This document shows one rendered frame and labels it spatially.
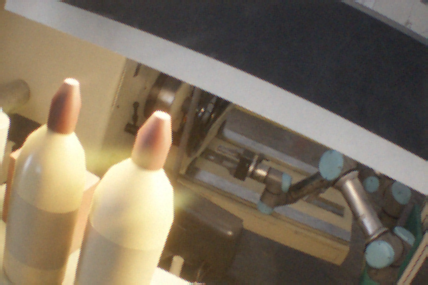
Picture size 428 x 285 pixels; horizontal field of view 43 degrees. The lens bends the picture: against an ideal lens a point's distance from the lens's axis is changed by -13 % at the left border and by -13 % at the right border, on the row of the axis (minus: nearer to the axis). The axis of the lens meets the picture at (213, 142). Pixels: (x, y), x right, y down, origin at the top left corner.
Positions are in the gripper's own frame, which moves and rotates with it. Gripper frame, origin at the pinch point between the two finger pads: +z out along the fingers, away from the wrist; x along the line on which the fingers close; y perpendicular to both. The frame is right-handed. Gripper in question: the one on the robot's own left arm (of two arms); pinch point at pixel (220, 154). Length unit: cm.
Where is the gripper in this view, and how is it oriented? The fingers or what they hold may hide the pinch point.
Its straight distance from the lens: 256.7
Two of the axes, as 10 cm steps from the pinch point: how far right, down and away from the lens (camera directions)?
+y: -3.4, 5.9, -7.4
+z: -9.1, -3.9, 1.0
